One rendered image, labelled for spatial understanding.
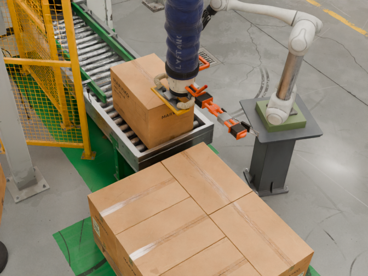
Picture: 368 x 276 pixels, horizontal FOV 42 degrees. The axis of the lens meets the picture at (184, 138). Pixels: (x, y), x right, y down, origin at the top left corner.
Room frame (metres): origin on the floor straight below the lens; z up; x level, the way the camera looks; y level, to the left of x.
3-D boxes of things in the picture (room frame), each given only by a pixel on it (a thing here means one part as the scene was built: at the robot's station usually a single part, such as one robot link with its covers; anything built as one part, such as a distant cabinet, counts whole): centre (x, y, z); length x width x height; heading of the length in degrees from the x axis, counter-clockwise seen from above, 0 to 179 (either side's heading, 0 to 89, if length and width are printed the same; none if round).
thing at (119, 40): (3.80, 0.48, 0.50); 2.31 x 0.05 x 0.19; 36
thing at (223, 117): (2.25, -0.24, 1.18); 0.07 x 0.07 x 0.04; 36
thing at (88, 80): (3.74, 1.17, 0.60); 1.60 x 0.10 x 0.09; 36
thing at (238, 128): (2.14, -0.32, 1.19); 0.08 x 0.07 x 0.05; 36
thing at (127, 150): (3.42, 1.01, 0.50); 2.31 x 0.05 x 0.19; 36
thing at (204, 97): (2.43, -0.12, 1.19); 0.10 x 0.08 x 0.06; 126
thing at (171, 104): (2.57, 0.11, 1.09); 0.34 x 0.10 x 0.05; 36
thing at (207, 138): (2.67, 0.05, 0.47); 0.70 x 0.03 x 0.15; 126
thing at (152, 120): (2.95, 0.27, 0.75); 0.60 x 0.40 x 0.40; 35
